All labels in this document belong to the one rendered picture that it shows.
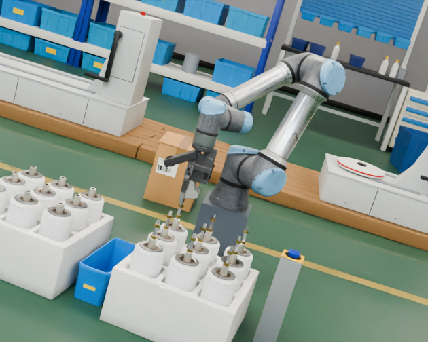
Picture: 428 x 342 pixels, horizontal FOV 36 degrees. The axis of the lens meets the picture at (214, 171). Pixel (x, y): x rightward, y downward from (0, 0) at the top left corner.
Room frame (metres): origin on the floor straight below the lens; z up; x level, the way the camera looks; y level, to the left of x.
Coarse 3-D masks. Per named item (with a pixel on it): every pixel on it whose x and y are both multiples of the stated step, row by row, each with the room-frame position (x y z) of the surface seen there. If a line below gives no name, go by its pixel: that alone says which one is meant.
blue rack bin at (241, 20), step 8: (232, 8) 6.46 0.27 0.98; (232, 16) 6.47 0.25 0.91; (240, 16) 6.46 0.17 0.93; (248, 16) 6.46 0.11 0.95; (256, 16) 6.45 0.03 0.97; (264, 16) 6.44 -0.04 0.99; (232, 24) 6.46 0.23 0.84; (240, 24) 6.46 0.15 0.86; (248, 24) 6.46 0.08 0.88; (256, 24) 6.45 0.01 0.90; (264, 24) 6.47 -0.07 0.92; (248, 32) 6.46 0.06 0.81; (256, 32) 6.45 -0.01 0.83; (264, 32) 6.88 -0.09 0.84
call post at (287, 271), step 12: (288, 264) 1.95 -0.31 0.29; (300, 264) 1.95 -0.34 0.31; (276, 276) 1.96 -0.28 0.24; (288, 276) 1.95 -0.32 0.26; (276, 288) 1.95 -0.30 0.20; (288, 288) 1.95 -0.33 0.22; (276, 300) 1.95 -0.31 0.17; (288, 300) 1.94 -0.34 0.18; (264, 312) 1.96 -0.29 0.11; (276, 312) 1.95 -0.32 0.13; (264, 324) 1.95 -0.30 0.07; (276, 324) 1.95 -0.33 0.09; (264, 336) 1.95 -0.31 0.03; (276, 336) 1.94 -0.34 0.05
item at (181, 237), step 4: (160, 228) 2.09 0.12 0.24; (168, 232) 2.06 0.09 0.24; (172, 232) 2.06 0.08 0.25; (176, 232) 2.06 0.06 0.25; (180, 232) 2.07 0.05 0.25; (184, 232) 2.09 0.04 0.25; (176, 236) 2.06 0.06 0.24; (180, 236) 2.07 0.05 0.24; (184, 236) 2.08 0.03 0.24; (180, 240) 2.07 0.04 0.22; (184, 240) 2.09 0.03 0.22; (180, 244) 2.07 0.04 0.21; (184, 244) 2.10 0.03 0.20; (176, 248) 2.07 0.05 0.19; (180, 248) 2.08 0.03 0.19; (176, 252) 2.07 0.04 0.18; (180, 252) 2.08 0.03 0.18
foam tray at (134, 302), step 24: (120, 264) 1.85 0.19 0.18; (120, 288) 1.80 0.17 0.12; (144, 288) 1.79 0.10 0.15; (168, 288) 1.78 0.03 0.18; (240, 288) 1.93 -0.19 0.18; (120, 312) 1.80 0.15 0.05; (144, 312) 1.79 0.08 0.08; (168, 312) 1.77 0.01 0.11; (192, 312) 1.76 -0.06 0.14; (216, 312) 1.75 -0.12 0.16; (240, 312) 1.91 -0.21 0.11; (144, 336) 1.78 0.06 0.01; (168, 336) 1.77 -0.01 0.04; (192, 336) 1.76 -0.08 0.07; (216, 336) 1.74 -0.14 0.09
